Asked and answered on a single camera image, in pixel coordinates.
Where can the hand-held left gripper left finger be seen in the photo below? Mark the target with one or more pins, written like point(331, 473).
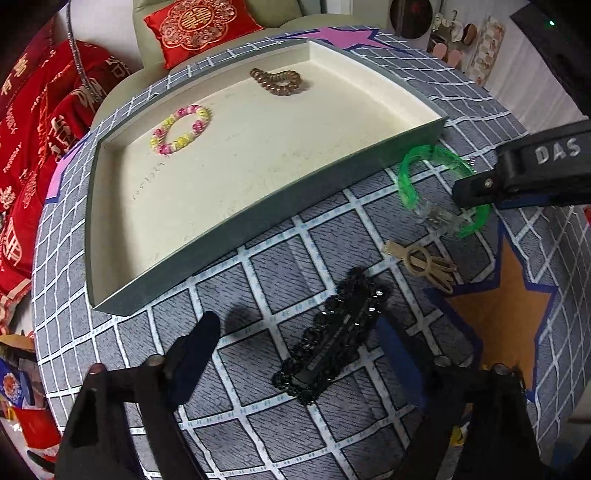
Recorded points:
point(199, 348)

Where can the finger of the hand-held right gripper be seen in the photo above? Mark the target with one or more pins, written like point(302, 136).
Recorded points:
point(475, 189)

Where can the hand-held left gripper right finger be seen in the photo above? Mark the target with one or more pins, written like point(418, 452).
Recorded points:
point(396, 350)

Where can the black beaded hair clip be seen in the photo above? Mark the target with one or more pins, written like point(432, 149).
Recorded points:
point(332, 337)

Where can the beige hair clip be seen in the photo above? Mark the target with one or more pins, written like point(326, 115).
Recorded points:
point(418, 263)

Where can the cream tray with grey rim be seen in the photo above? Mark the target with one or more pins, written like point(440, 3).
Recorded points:
point(254, 152)

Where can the black appliance with green light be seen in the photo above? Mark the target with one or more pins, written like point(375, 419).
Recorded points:
point(554, 46)

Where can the beige patterned floor mat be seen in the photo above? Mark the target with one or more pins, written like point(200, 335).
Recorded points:
point(487, 50)

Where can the pink slippers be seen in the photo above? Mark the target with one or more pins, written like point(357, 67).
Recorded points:
point(448, 54)

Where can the brown slippers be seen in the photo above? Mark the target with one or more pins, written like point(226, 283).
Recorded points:
point(470, 33)

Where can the red basket of packets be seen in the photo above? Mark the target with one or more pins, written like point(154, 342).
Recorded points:
point(23, 392)

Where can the white appliance with round door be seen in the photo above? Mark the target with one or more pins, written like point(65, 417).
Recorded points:
point(411, 16)

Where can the red printed blanket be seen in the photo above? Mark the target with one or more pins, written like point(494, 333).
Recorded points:
point(41, 138)

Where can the pale green armchair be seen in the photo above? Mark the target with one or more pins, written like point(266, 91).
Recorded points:
point(147, 50)

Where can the red embroidered cushion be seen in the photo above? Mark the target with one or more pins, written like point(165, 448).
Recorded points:
point(198, 27)

